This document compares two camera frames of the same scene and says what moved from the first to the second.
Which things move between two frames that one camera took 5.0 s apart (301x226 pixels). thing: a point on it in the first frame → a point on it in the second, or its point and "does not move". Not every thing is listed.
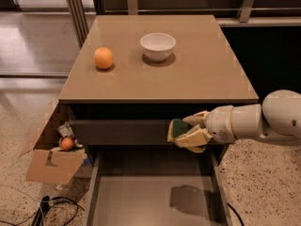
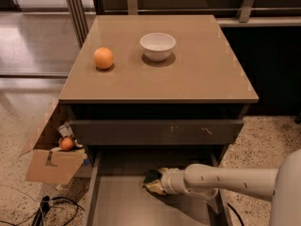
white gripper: x=219 y=123 → x=169 y=181
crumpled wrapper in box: x=65 y=130 does not move
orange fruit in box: x=67 y=143 does not move
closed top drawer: x=124 y=132 does not move
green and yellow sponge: x=177 y=127 → x=152 y=175
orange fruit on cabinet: x=103 y=57 does not move
